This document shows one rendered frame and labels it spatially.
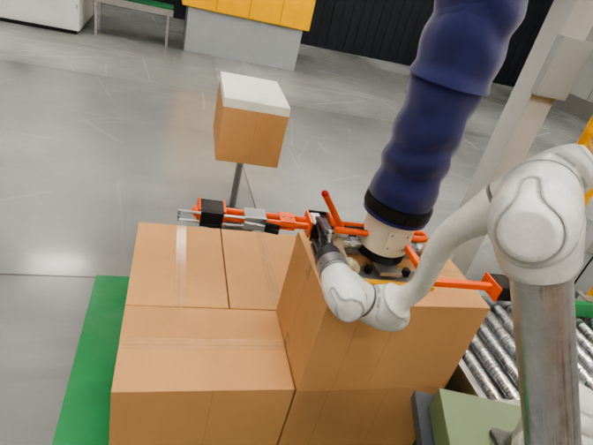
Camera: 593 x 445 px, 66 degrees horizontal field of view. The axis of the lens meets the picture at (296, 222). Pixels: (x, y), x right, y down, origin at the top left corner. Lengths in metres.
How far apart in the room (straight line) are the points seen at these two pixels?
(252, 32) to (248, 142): 5.91
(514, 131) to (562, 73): 0.36
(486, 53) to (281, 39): 7.61
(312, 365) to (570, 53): 2.04
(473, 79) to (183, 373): 1.27
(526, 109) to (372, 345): 1.73
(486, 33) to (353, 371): 1.11
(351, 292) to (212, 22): 7.70
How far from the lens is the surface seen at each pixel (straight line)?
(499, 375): 2.15
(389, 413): 1.96
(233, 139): 2.90
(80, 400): 2.30
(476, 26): 1.33
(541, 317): 0.89
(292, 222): 1.45
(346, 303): 1.18
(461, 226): 1.03
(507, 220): 0.76
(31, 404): 2.32
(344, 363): 1.63
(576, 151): 0.97
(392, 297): 1.28
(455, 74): 1.34
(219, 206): 1.42
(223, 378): 1.67
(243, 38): 8.72
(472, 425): 1.45
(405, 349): 1.68
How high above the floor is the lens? 1.80
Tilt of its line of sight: 29 degrees down
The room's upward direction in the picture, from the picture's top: 15 degrees clockwise
